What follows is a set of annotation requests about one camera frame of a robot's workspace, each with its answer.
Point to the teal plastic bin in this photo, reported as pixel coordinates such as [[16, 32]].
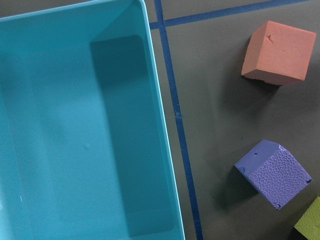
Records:
[[84, 149]]

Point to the purple foam block left side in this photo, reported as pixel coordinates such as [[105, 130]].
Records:
[[274, 172]]

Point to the orange foam block left side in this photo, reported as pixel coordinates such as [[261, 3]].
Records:
[[278, 54]]

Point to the yellow foam block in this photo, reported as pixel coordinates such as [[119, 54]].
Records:
[[309, 224]]

